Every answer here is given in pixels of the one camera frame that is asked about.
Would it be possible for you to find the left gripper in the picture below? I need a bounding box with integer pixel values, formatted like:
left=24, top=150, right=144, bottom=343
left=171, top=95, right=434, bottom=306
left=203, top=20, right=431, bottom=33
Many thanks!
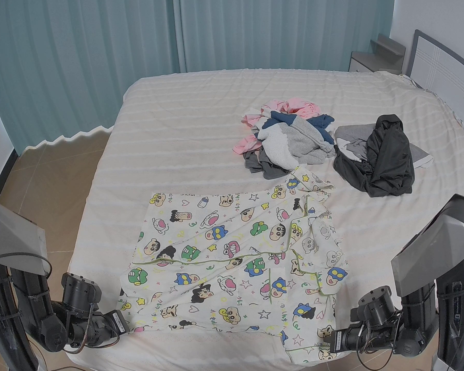
left=97, top=308, right=130, bottom=342

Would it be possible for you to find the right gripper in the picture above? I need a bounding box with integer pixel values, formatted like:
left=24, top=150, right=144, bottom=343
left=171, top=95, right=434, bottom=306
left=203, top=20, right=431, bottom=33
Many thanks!
left=328, top=324, right=366, bottom=355

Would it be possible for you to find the white printed pyjama top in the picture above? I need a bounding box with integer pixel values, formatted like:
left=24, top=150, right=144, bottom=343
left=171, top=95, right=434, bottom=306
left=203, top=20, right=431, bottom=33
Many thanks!
left=116, top=166, right=349, bottom=363

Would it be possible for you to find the pile of clothes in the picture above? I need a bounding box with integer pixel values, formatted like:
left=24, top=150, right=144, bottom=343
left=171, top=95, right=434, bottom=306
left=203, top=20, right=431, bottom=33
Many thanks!
left=232, top=97, right=336, bottom=180

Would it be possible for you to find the black garment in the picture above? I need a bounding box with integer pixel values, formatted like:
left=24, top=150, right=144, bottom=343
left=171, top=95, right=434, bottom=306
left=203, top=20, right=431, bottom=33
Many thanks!
left=333, top=114, right=416, bottom=197

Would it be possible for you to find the grey garment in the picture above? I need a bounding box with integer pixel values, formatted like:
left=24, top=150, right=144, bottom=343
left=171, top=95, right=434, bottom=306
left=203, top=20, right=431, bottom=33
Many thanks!
left=334, top=123, right=434, bottom=169

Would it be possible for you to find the bed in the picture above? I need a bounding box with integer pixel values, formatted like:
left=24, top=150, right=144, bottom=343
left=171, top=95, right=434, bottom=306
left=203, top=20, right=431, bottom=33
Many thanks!
left=62, top=29, right=464, bottom=368

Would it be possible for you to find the blue-green curtain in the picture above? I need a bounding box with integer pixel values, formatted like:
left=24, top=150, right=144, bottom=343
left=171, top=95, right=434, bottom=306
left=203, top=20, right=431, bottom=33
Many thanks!
left=0, top=0, right=180, bottom=157
left=171, top=0, right=398, bottom=73

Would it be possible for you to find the grey bedside table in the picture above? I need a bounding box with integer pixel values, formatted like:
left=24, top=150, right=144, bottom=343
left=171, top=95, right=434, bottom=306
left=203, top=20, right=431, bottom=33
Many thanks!
left=349, top=33, right=407, bottom=74

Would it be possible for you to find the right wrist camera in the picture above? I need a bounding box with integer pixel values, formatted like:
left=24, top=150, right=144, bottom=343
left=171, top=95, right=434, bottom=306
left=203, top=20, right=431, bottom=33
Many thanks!
left=350, top=303, right=368, bottom=324

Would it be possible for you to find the black cable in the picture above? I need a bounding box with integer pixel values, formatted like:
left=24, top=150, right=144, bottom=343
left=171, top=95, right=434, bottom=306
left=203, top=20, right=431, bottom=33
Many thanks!
left=0, top=253, right=52, bottom=281

